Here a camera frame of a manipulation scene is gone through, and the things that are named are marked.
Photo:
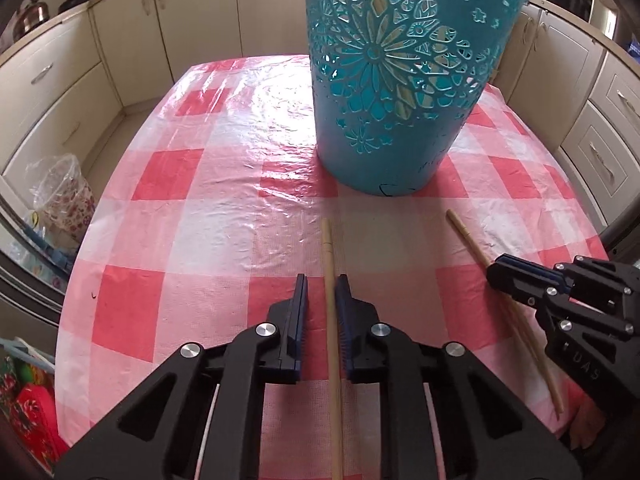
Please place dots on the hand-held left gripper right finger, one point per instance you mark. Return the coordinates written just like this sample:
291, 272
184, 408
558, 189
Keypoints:
342, 320

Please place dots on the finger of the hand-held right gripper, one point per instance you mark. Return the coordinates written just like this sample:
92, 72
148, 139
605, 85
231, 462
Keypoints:
530, 267
515, 285

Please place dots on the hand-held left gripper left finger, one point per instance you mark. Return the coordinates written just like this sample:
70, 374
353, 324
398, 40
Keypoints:
300, 320

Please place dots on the teal perforated plastic basket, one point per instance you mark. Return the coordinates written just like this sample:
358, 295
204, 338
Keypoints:
350, 125

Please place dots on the person's right hand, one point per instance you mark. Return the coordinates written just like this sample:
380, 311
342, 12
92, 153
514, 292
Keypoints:
587, 422

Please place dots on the red checkered tablecloth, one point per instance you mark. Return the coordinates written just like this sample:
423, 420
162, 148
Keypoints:
200, 240

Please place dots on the floral trash bin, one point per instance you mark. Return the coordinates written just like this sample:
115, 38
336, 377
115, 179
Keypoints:
70, 210

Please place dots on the red floral bag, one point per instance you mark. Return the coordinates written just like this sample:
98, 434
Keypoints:
30, 410

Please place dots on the cream kitchen cabinets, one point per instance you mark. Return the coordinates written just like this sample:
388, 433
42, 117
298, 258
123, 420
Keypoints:
65, 100

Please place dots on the black frying pan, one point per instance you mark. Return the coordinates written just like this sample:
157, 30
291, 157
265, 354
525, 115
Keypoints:
80, 0

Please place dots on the steel kettle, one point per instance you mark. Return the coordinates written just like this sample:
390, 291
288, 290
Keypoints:
32, 17

